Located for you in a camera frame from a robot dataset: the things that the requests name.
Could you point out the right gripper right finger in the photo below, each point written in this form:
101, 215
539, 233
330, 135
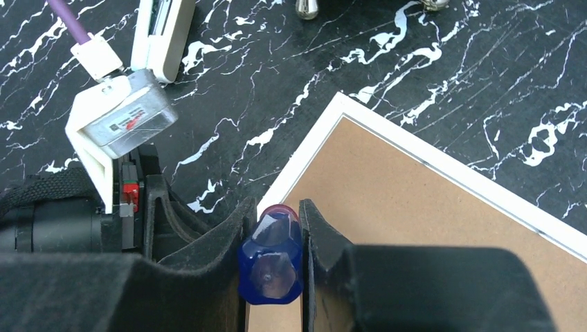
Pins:
361, 287

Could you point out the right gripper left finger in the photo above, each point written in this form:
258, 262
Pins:
193, 289

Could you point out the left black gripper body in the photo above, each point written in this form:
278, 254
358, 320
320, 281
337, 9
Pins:
63, 212

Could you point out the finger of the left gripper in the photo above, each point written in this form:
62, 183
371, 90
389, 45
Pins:
168, 223

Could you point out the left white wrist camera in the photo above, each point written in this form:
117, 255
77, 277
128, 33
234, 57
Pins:
112, 118

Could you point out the white picture frame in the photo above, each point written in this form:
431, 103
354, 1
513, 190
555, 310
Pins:
377, 183

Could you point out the blue red screwdriver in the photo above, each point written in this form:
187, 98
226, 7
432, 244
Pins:
270, 260

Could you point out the light blue stapler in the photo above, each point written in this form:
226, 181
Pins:
160, 36

